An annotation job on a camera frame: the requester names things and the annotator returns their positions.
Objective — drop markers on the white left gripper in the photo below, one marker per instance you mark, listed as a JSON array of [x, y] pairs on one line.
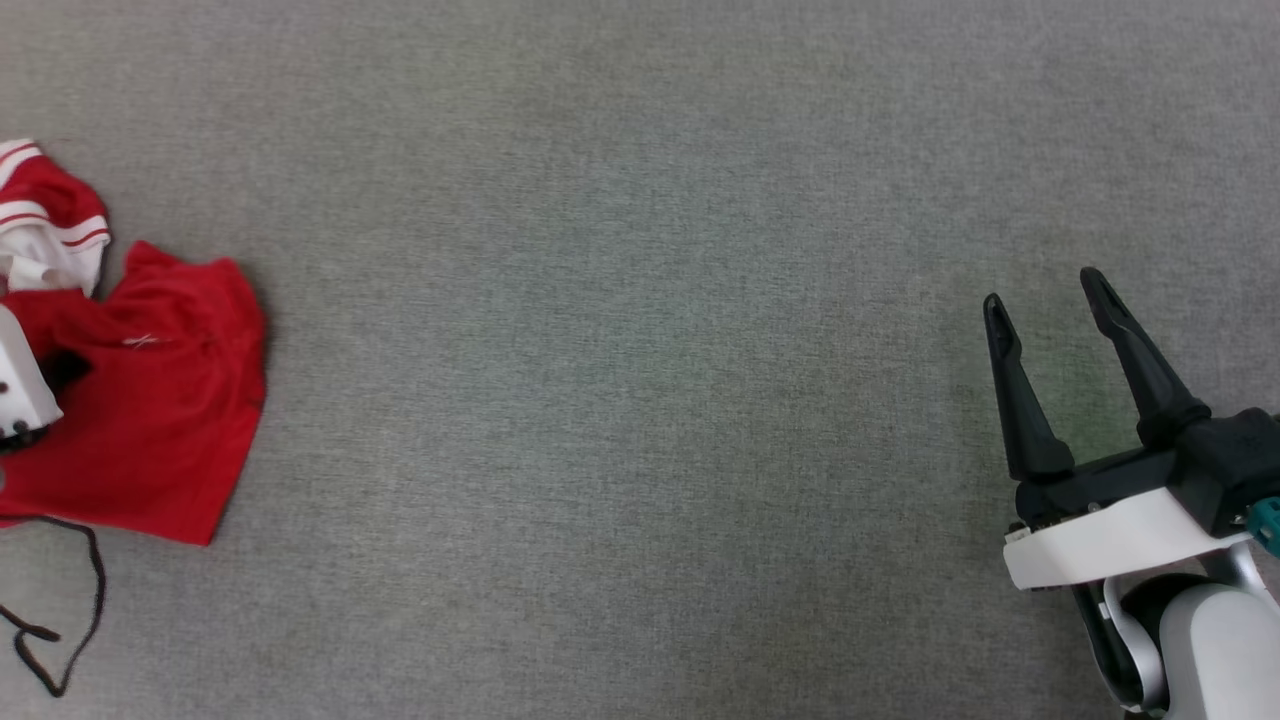
[[22, 385]]

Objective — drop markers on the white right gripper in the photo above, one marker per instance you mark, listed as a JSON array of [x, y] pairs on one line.
[[1110, 535]]

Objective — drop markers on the red and white jersey shirt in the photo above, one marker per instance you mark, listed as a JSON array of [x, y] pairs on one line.
[[160, 420]]

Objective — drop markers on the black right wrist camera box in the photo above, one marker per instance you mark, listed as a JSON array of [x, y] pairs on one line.
[[1235, 465]]

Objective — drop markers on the teal right camera connector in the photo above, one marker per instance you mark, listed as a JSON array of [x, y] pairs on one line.
[[1268, 522]]

